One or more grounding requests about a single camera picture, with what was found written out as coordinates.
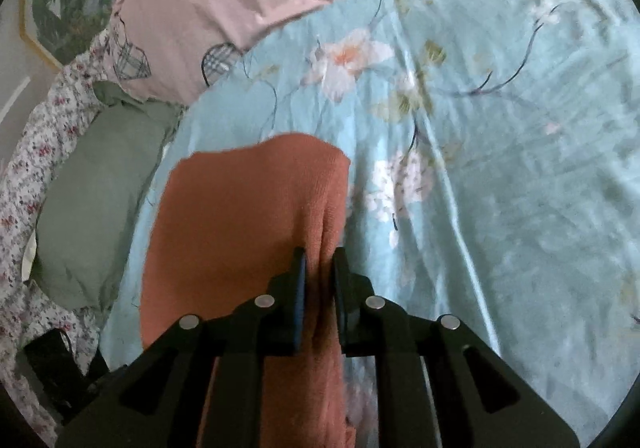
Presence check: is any black bag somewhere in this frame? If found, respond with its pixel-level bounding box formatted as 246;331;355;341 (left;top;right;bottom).
24;328;111;424

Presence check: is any wall poster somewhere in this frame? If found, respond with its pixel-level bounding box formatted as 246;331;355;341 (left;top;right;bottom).
20;0;166;73

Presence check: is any light blue floral bedsheet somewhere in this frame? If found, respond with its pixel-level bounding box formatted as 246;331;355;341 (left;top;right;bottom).
100;0;640;444

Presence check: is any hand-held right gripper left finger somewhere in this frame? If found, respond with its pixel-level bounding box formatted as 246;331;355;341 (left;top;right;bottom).
55;248;308;448

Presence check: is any white small-flower print cloth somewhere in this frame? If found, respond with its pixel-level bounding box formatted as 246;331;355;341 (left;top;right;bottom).
0;28;131;444

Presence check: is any rust knitted sweater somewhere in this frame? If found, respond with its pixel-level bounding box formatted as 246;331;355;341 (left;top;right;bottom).
140;132;358;448

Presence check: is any pink quilt with plaid hearts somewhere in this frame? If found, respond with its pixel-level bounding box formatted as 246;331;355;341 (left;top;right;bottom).
102;0;586;103

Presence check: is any green pillow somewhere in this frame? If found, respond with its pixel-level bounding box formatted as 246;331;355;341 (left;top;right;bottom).
32;80;186;311

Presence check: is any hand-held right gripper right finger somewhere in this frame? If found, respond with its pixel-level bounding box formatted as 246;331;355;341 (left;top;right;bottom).
332;247;581;448

